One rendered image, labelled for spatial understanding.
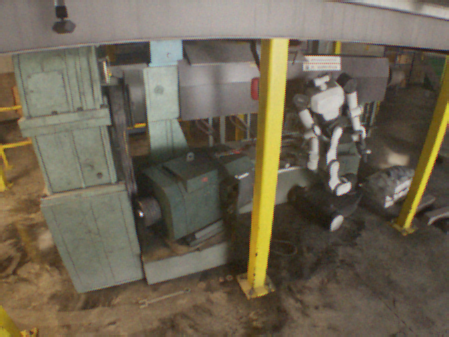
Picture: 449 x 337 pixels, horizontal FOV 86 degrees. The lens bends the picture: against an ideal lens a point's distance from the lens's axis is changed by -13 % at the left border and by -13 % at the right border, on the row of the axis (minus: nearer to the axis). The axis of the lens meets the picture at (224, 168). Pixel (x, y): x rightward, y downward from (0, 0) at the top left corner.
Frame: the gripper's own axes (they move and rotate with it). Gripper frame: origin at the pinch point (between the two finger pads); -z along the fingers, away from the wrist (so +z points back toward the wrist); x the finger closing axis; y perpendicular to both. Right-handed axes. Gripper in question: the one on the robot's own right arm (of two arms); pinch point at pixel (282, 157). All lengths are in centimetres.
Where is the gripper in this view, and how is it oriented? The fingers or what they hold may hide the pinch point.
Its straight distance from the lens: 209.0
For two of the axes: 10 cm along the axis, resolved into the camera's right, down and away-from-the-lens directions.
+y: 0.0, -8.8, -4.7
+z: 9.4, 1.6, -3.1
